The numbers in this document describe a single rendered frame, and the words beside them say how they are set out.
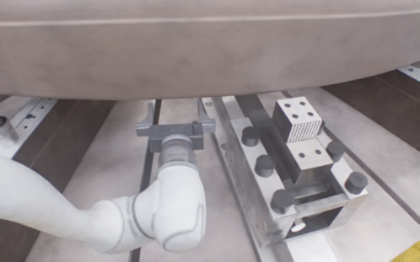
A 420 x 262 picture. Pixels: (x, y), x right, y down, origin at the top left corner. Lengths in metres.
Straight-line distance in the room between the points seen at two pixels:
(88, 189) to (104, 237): 0.84
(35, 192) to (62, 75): 0.63
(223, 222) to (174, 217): 0.73
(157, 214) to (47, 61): 0.59
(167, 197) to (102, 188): 0.88
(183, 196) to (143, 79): 0.44
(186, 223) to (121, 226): 0.14
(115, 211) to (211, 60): 0.49
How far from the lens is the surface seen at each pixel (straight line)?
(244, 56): 0.84
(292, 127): 0.88
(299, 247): 1.07
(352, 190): 0.97
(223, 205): 1.27
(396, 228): 1.49
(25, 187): 0.33
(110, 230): 0.57
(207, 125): 0.70
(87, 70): 0.88
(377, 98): 1.90
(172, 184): 0.53
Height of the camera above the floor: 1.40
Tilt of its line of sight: 44 degrees down
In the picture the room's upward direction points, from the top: 3 degrees clockwise
